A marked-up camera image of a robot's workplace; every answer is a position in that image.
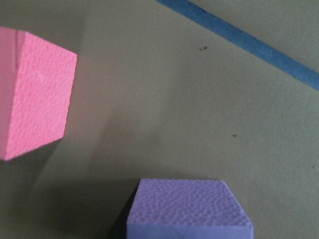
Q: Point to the purple foam block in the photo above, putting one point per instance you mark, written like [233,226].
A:
[186,209]

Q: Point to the pink foam block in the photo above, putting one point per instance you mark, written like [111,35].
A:
[36,78]

